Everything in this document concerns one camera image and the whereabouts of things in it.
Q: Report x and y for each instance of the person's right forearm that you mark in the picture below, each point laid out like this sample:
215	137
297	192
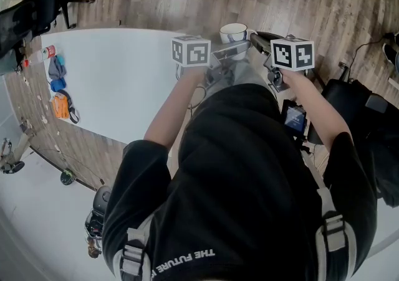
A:
315	108

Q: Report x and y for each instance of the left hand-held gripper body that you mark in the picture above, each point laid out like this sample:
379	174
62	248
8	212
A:
190	52

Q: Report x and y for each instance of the clear plastic bottle red label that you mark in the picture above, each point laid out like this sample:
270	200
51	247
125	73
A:
42	55

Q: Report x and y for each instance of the black office chair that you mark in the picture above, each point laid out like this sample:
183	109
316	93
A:
34	15

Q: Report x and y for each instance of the blue pouch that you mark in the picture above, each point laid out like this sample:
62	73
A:
58	85

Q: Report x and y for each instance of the person's grey trousers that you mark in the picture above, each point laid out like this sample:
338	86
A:
246	74

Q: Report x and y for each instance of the grey cloth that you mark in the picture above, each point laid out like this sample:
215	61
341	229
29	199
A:
56	69

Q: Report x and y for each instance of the grey wheeled stand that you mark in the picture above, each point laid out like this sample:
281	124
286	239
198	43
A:
14	156

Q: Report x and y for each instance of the person's black shirt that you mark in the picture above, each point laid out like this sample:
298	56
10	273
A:
243	186

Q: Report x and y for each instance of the person's left forearm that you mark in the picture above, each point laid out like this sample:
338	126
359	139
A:
174	111

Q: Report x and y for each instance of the white ceramic mug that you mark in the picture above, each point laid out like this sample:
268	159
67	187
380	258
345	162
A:
233	32

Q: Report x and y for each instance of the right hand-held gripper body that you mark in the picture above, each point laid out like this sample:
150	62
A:
291	54

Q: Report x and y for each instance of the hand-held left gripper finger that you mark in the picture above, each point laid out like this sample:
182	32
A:
230	50

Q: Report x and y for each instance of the white rectangular table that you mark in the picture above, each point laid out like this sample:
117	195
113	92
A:
118	80

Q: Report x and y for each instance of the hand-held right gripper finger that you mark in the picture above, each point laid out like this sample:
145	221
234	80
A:
263	43

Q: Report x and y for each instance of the black helmet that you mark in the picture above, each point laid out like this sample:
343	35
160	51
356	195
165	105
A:
67	177

